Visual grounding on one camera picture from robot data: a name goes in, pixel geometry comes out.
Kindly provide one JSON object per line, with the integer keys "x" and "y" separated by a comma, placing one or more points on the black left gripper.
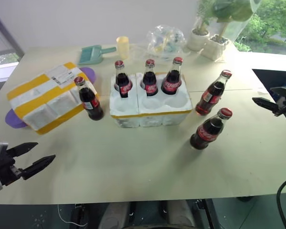
{"x": 7, "y": 168}

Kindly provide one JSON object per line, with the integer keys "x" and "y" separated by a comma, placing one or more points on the white foam lid yellow tape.
{"x": 45, "y": 100}

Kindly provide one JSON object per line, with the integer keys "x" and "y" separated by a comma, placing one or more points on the glass cola bottle red cap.
{"x": 172, "y": 82}
{"x": 90, "y": 102}
{"x": 211, "y": 95}
{"x": 149, "y": 82}
{"x": 206, "y": 133}
{"x": 124, "y": 83}

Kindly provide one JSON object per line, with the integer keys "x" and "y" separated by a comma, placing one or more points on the white foam bottle tray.
{"x": 152, "y": 112}

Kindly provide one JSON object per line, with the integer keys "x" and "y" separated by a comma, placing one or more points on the purple plastic tray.
{"x": 13, "y": 119}

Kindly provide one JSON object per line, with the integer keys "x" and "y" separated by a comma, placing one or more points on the square white plant pot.
{"x": 214, "y": 47}

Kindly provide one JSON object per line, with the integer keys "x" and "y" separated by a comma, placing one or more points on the clear plastic plant wrap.
{"x": 253, "y": 7}

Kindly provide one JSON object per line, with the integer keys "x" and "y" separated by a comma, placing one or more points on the round white plant pot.
{"x": 197, "y": 40}

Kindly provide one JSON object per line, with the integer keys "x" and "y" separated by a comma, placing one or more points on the large-leaved green plant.
{"x": 231, "y": 9}

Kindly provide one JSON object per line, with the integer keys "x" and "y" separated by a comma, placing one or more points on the grey rounded shape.
{"x": 181, "y": 213}
{"x": 115, "y": 214}

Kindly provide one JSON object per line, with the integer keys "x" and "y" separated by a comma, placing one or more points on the small-leaved green plant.
{"x": 202, "y": 14}

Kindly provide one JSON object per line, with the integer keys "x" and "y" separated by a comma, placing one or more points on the green plastic dustpan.
{"x": 90, "y": 56}

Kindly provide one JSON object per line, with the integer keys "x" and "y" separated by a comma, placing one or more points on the clear plastic bag with items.
{"x": 164, "y": 40}

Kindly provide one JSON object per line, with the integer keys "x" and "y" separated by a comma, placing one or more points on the pale yellow plastic cup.
{"x": 123, "y": 47}

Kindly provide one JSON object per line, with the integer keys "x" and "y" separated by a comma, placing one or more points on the black table frame bracket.
{"x": 207, "y": 212}
{"x": 77, "y": 215}

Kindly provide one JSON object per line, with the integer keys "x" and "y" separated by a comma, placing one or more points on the dark window frame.
{"x": 7, "y": 31}

